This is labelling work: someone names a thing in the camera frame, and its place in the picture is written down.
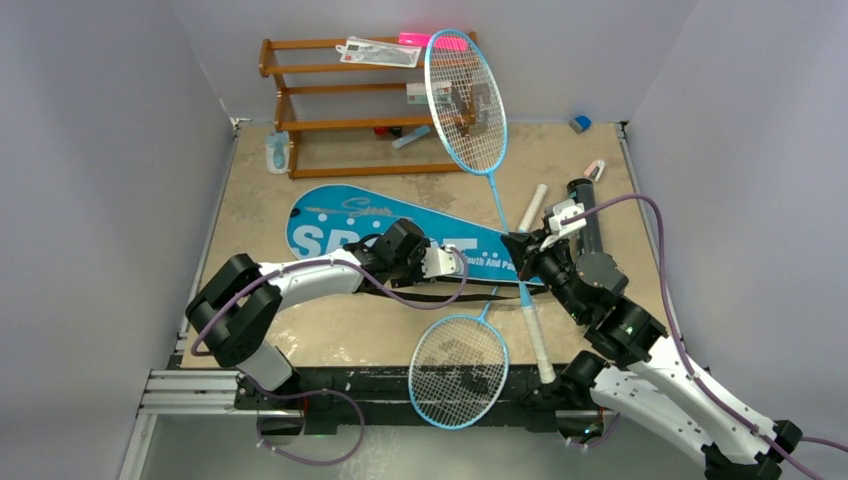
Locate blue racket bag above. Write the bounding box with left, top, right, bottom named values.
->
left=286, top=184, right=517, bottom=288

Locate blue racket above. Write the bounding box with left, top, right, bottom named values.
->
left=407, top=184, right=550, bottom=431
left=423, top=28, right=558, bottom=386

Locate black shuttlecock tube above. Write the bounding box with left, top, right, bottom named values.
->
left=567, top=178, right=603, bottom=256

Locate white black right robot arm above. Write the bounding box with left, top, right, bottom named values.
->
left=501, top=230, right=802, bottom=479

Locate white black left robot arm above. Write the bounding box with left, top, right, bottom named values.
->
left=185, top=219, right=427, bottom=409

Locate pink white small clip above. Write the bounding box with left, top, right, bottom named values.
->
left=583, top=159, right=606, bottom=182

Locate red black stamp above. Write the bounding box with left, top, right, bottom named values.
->
left=372, top=126, right=403, bottom=138

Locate blue white eraser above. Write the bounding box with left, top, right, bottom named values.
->
left=569, top=115, right=592, bottom=134

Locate wooden shelf rack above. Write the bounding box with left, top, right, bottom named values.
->
left=258, top=31, right=481, bottom=179

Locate blue white packaged item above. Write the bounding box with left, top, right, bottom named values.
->
left=265, top=131, right=290, bottom=175

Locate white green small box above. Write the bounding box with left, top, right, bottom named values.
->
left=405, top=82, right=451, bottom=105

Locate white plastic package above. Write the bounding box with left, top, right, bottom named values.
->
left=335, top=37, right=422, bottom=68

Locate pink ruler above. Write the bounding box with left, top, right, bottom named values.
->
left=398, top=32, right=468, bottom=51

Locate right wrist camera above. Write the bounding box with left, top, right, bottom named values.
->
left=540, top=200, right=587, bottom=251

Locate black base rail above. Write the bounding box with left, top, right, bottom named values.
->
left=234, top=353, right=618, bottom=440

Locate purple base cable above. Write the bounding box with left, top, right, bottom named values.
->
left=238, top=374, right=367, bottom=467

